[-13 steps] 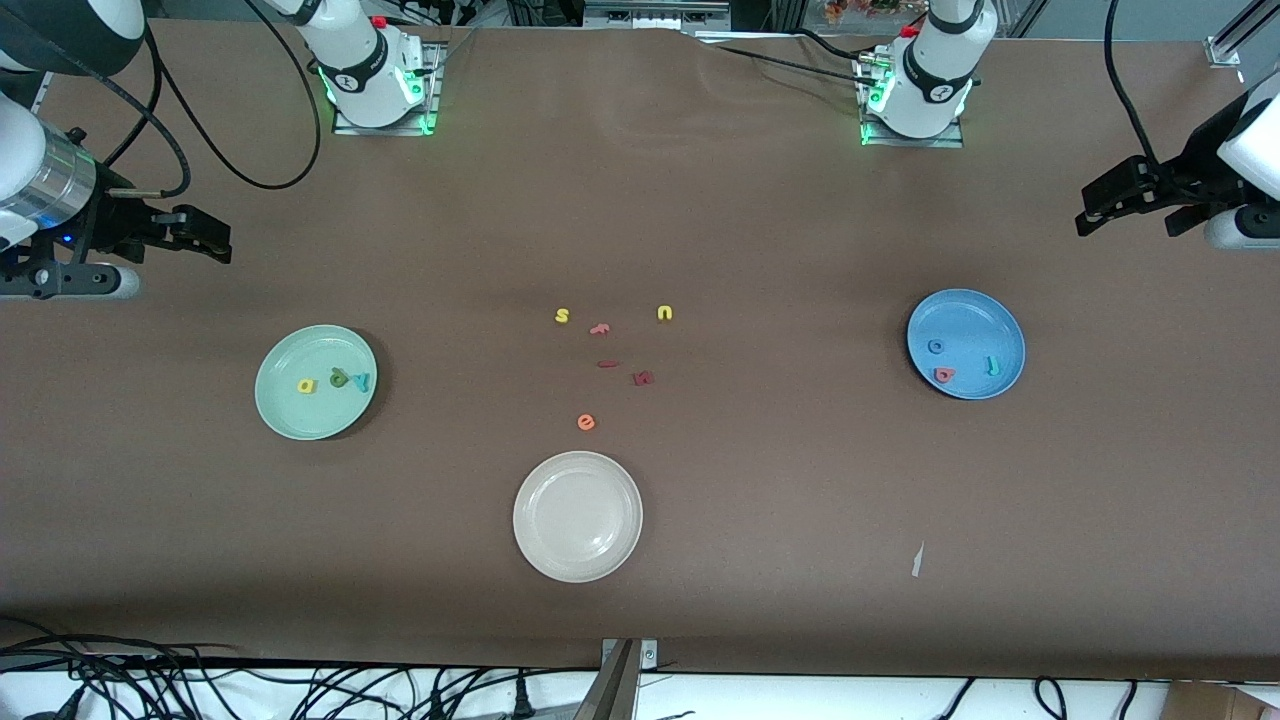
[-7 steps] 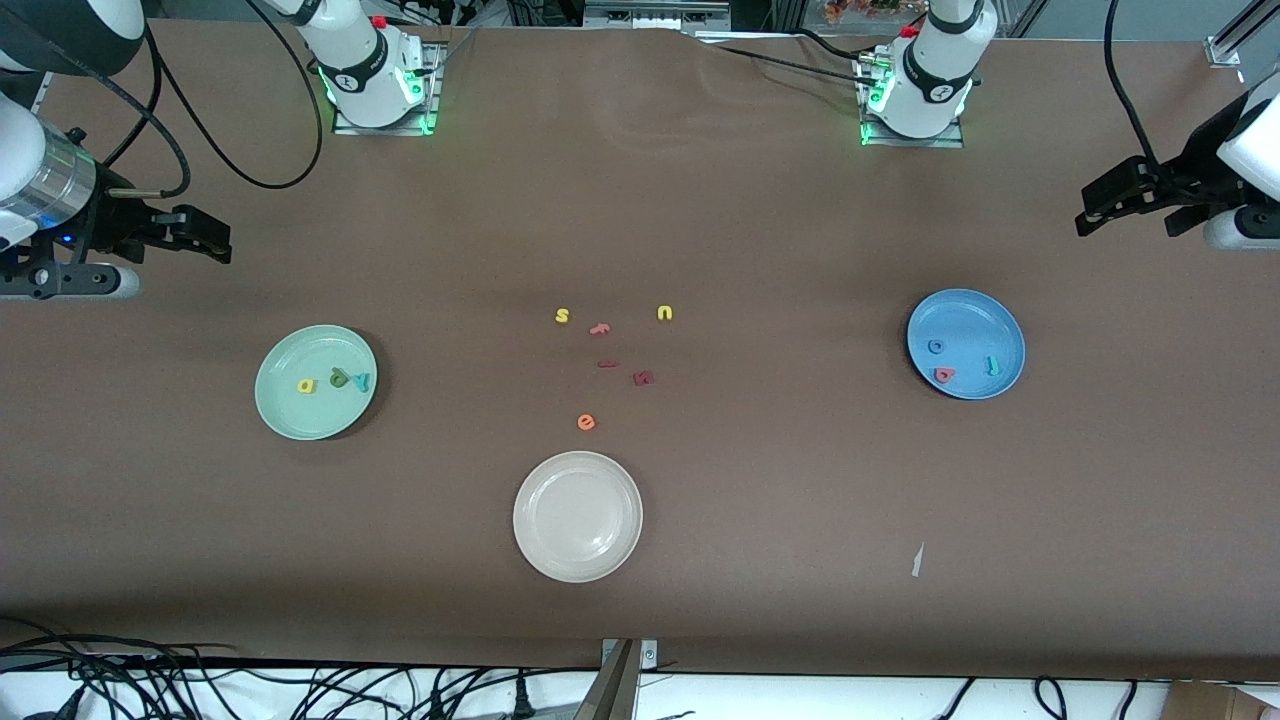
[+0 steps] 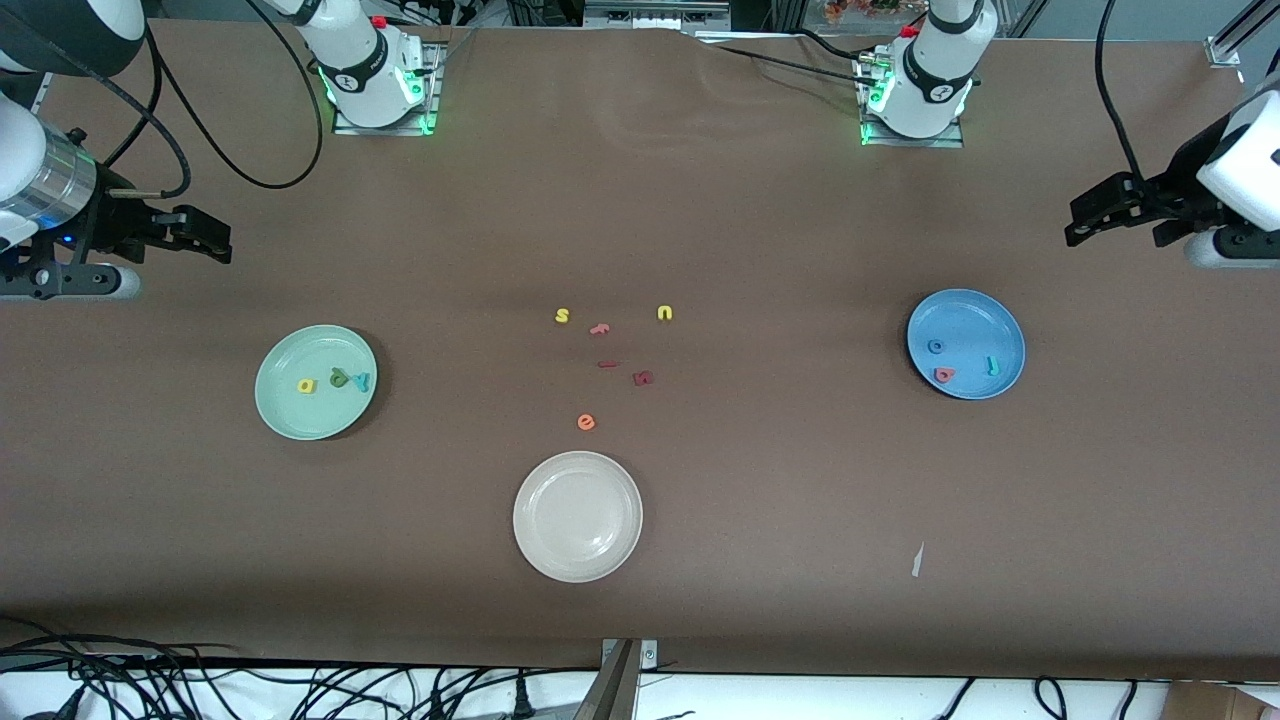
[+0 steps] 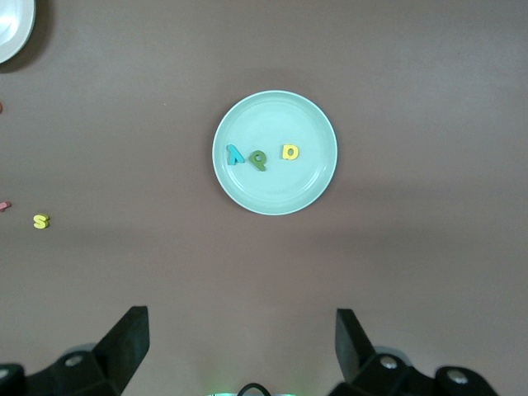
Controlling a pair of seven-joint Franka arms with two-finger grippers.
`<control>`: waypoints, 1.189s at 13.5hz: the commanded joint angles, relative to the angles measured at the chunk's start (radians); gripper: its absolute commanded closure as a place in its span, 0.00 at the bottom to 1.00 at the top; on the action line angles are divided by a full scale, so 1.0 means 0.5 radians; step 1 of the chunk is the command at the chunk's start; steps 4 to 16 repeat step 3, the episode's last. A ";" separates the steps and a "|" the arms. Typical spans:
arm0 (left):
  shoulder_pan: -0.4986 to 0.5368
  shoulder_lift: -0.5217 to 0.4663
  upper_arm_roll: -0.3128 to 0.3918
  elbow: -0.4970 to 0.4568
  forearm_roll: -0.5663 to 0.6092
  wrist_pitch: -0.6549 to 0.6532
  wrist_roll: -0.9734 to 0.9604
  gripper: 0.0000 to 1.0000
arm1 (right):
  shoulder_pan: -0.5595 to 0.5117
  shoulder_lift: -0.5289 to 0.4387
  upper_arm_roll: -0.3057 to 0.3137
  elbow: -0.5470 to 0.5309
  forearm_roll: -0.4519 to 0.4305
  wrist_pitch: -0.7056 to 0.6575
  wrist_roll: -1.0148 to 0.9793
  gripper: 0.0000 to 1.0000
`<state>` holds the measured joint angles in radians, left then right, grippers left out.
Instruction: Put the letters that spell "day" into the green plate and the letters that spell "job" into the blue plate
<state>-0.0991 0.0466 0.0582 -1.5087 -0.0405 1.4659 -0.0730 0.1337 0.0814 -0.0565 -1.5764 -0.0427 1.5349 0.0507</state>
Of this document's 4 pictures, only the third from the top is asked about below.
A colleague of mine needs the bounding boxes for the blue plate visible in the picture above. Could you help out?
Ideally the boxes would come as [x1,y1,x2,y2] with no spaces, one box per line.
[906,288,1027,401]

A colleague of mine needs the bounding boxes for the mint green plate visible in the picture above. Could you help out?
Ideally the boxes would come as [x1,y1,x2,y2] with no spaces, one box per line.
[254,324,379,442]

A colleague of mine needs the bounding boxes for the orange flowers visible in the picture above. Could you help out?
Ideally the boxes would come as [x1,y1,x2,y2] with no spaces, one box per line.
[825,0,931,23]

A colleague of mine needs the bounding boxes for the brown table cover sheet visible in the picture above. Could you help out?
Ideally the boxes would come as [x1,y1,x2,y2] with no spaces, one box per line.
[0,18,1280,683]

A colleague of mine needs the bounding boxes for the beige plate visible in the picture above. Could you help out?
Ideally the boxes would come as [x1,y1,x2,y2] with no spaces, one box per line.
[512,450,644,584]

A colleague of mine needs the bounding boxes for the brown cardboard box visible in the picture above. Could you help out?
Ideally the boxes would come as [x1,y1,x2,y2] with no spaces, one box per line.
[1165,682,1280,720]

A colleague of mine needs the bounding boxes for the grey metal equipment box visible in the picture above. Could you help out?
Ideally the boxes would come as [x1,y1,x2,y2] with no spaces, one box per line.
[583,0,733,31]

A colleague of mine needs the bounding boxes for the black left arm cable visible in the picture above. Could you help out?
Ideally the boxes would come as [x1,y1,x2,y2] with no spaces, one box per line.
[1097,0,1146,181]

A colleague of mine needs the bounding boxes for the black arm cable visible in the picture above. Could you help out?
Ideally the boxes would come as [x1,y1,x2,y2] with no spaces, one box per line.
[1097,0,1146,181]
[100,0,325,201]

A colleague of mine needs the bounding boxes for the aluminium frame corner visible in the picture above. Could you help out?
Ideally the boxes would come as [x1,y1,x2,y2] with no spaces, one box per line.
[1205,0,1280,66]

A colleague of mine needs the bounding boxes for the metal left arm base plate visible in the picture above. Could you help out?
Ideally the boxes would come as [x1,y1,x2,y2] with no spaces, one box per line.
[856,50,967,149]

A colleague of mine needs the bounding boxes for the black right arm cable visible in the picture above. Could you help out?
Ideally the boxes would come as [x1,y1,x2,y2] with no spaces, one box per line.
[100,0,325,201]

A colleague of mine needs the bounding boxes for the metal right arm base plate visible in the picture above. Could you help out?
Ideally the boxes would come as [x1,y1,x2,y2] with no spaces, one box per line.
[332,40,443,137]

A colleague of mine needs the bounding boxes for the black cable on table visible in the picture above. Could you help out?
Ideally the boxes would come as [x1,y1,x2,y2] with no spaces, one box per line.
[712,30,886,89]

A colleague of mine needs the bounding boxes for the black floor cable tangle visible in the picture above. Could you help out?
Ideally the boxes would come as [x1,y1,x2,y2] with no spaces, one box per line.
[0,620,601,720]

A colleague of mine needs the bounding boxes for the grey metal table bracket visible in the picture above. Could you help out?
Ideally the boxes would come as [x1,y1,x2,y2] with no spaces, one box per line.
[575,638,659,720]

